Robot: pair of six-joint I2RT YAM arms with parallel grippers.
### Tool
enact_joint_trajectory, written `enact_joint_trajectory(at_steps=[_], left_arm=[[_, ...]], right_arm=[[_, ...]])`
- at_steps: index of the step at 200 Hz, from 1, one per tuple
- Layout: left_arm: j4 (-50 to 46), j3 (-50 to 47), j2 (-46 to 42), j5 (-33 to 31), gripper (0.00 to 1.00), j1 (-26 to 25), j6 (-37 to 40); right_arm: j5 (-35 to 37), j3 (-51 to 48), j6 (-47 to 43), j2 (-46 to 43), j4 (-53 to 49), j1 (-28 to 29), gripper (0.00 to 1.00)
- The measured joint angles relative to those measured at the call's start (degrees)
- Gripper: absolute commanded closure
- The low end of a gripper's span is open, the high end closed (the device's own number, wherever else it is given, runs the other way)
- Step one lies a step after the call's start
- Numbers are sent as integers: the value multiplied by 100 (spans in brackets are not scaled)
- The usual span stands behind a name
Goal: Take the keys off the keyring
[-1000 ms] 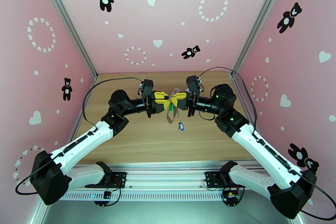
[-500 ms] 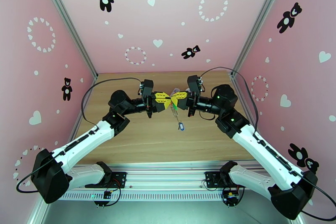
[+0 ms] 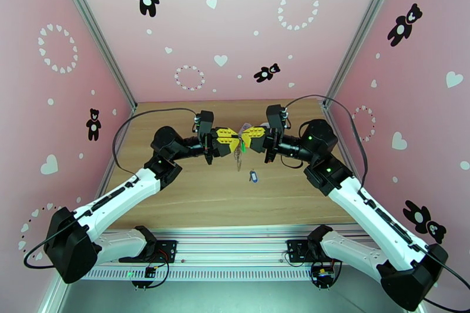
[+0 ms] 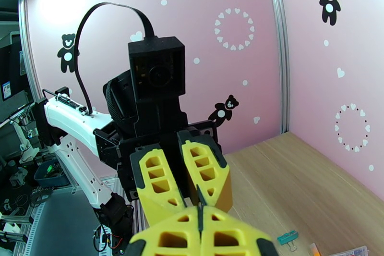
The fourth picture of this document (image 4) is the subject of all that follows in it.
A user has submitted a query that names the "blue plastic bin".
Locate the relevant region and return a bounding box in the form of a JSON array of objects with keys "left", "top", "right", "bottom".
[{"left": 33, "top": 161, "right": 72, "bottom": 189}]

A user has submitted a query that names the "clear pencil lead case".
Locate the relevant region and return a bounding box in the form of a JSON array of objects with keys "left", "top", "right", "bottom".
[{"left": 328, "top": 245, "right": 369, "bottom": 256}]

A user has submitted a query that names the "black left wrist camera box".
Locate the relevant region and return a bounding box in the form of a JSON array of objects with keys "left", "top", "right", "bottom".
[{"left": 128, "top": 36, "right": 186, "bottom": 103}]

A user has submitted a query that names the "aluminium frame post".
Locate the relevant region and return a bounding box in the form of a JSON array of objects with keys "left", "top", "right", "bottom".
[
  {"left": 17, "top": 0, "right": 43, "bottom": 103},
  {"left": 264, "top": 0, "right": 292, "bottom": 136}
]

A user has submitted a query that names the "aluminium mounting rail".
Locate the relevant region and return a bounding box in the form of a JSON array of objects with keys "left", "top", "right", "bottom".
[{"left": 99, "top": 174, "right": 148, "bottom": 235}]

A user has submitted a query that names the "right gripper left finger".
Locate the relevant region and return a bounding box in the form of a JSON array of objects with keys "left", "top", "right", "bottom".
[{"left": 124, "top": 206, "right": 202, "bottom": 256}]

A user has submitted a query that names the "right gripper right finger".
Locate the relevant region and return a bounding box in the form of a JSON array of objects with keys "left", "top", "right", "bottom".
[{"left": 200, "top": 205, "right": 282, "bottom": 256}]

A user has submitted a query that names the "black left camera cable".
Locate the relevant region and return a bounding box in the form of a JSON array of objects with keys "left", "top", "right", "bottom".
[{"left": 74, "top": 2, "right": 156, "bottom": 115}]

